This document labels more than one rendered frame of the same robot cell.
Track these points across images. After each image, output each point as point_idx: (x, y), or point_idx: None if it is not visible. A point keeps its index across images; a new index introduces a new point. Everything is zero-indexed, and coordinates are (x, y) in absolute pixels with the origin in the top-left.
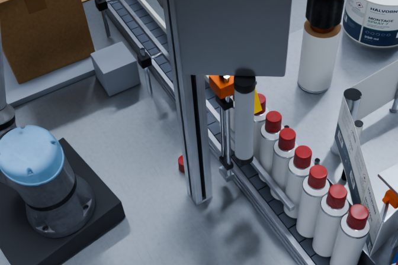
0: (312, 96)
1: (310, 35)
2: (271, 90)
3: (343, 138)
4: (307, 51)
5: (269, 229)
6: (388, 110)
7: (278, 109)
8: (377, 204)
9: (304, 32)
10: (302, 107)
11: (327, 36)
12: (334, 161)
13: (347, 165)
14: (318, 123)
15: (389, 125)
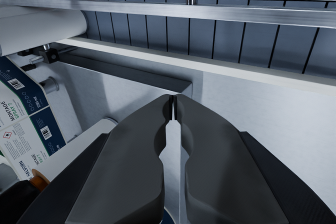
0: (99, 115)
1: (36, 169)
2: (116, 98)
3: (5, 83)
4: (63, 151)
5: None
6: (76, 134)
7: (94, 82)
8: (19, 63)
9: (49, 172)
10: (91, 99)
11: (33, 174)
12: (44, 71)
13: (3, 68)
14: (74, 93)
15: (66, 123)
